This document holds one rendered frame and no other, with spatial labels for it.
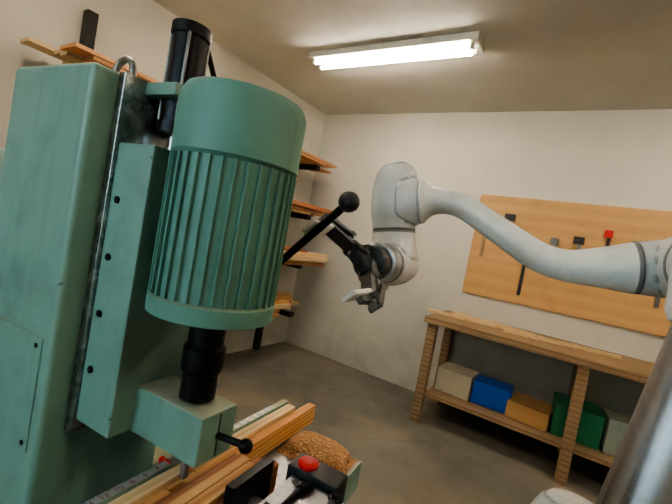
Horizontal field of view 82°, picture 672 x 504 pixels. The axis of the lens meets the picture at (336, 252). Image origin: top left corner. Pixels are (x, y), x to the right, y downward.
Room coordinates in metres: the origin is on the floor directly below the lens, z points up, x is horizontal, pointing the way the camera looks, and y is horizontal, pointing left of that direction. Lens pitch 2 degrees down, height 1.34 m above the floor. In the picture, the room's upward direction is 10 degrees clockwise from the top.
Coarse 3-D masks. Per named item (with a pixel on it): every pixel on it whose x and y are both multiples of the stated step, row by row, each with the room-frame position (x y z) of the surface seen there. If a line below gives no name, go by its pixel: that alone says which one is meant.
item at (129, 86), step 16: (128, 80) 0.56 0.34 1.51; (128, 96) 0.57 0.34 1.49; (144, 96) 0.59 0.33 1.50; (128, 112) 0.57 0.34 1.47; (144, 112) 0.59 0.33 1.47; (112, 128) 0.56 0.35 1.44; (128, 128) 0.57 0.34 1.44; (144, 128) 0.60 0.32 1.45; (112, 144) 0.56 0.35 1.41; (160, 144) 0.63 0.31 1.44; (112, 160) 0.56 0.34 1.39; (112, 176) 0.56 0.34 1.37; (96, 224) 0.56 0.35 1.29; (96, 240) 0.56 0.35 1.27; (96, 256) 0.56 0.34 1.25; (96, 272) 0.56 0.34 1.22; (80, 336) 0.56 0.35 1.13; (80, 352) 0.56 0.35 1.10; (80, 368) 0.56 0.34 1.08; (80, 384) 0.56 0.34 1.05
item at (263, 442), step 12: (300, 408) 0.86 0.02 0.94; (312, 408) 0.88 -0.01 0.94; (288, 420) 0.80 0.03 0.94; (300, 420) 0.83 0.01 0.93; (312, 420) 0.89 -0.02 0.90; (264, 432) 0.73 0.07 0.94; (276, 432) 0.75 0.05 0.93; (288, 432) 0.79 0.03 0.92; (264, 444) 0.72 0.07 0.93; (276, 444) 0.76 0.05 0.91; (228, 456) 0.64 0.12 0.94; (252, 456) 0.69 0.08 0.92; (180, 480) 0.56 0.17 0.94
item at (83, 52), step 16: (96, 16) 2.36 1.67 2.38; (48, 48) 2.07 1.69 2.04; (64, 48) 1.96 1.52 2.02; (80, 48) 1.92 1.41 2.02; (112, 64) 2.05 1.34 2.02; (144, 80) 2.20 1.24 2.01; (304, 160) 3.72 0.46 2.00; (320, 160) 3.70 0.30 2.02; (304, 208) 3.81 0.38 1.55; (320, 208) 3.80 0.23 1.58; (304, 256) 3.81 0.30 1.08; (320, 256) 4.05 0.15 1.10; (288, 304) 3.67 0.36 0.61; (256, 336) 4.03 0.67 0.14
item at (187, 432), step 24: (144, 384) 0.57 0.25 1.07; (168, 384) 0.58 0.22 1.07; (144, 408) 0.55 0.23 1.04; (168, 408) 0.53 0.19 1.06; (192, 408) 0.52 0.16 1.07; (216, 408) 0.54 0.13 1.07; (144, 432) 0.55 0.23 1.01; (168, 432) 0.52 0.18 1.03; (192, 432) 0.51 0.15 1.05; (216, 432) 0.53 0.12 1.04; (192, 456) 0.50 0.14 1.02
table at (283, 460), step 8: (288, 440) 0.79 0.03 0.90; (264, 456) 0.72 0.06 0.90; (272, 456) 0.72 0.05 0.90; (280, 456) 0.73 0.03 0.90; (280, 464) 0.70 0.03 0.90; (360, 464) 0.76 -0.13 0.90; (280, 472) 0.68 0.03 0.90; (352, 472) 0.72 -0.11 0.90; (280, 480) 0.66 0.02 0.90; (352, 480) 0.73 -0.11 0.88; (352, 488) 0.74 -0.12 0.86; (344, 496) 0.70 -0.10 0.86
